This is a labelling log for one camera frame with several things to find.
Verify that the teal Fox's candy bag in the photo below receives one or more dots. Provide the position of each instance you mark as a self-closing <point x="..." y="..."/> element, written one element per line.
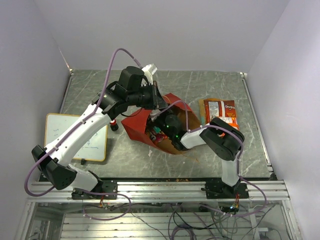
<point x="156" y="130"/>

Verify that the colourful small snack packets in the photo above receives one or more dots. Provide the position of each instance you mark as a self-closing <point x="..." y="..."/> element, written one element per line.
<point x="158" y="137"/>

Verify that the aluminium extrusion rail frame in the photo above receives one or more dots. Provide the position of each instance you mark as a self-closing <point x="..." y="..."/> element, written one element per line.
<point x="165" y="192"/>

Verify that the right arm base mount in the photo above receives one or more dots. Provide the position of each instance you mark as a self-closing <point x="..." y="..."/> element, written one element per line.
<point x="215" y="188"/>

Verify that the red capped black marker stamp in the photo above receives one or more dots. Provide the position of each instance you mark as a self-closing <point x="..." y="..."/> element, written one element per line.
<point x="113" y="125"/>

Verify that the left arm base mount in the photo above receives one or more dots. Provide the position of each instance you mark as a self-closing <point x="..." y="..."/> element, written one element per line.
<point x="105" y="189"/>

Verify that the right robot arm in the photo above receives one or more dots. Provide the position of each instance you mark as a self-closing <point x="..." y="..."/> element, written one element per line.
<point x="224" y="140"/>

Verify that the red brown paper bag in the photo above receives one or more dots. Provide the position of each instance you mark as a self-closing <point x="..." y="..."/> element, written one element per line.
<point x="135" y="125"/>

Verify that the brown snack pouch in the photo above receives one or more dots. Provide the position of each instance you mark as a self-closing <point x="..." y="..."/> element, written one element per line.
<point x="202" y="111"/>

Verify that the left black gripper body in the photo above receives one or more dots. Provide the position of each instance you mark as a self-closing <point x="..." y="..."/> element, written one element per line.
<point x="154" y="96"/>

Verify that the red Doritos chip bag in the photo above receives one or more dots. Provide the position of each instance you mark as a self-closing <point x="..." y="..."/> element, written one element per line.
<point x="222" y="109"/>

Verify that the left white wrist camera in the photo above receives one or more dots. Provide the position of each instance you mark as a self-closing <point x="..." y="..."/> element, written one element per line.
<point x="149" y="71"/>

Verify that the small whiteboard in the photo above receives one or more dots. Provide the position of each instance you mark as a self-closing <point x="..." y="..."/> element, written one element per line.
<point x="95" y="149"/>

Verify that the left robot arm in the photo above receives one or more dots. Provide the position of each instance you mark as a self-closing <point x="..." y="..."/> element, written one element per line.
<point x="135" y="87"/>

